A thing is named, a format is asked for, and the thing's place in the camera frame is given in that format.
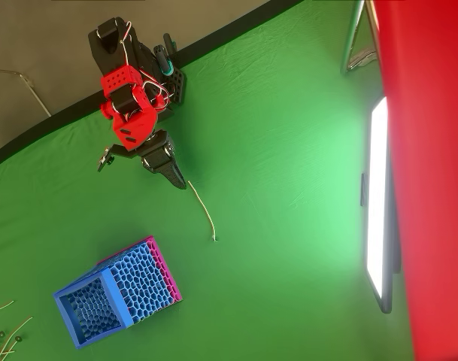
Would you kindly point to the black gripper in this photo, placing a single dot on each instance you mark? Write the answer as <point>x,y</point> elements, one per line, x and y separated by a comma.
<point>158,155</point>

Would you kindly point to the thin beige stick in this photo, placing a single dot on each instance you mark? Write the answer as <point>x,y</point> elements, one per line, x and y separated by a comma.
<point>206,212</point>

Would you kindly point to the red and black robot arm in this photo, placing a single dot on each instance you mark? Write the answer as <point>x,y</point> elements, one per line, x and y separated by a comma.
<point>117,80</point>

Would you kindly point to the blue and pink mesh basket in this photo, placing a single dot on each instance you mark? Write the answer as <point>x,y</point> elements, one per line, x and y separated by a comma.
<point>138,278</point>

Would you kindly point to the green cloth with black edge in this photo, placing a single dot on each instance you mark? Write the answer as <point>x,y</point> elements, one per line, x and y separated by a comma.
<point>270,188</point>

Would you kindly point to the black and teal clamp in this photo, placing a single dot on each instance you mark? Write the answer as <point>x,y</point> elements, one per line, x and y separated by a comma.
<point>162,60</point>

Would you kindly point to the flat LED light panel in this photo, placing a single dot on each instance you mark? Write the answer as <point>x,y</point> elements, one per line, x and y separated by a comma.
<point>377,195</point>

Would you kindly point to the pile of beige sticks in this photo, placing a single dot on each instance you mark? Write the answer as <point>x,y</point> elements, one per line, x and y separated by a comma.
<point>22,324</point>

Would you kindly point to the chrome tube stand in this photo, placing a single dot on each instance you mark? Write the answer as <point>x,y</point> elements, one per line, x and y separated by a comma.
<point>349,37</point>

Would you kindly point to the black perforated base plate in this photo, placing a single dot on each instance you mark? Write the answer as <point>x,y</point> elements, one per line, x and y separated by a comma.
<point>178,84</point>

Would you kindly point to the large red post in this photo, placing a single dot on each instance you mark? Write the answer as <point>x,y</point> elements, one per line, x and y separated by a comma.
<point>431,169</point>

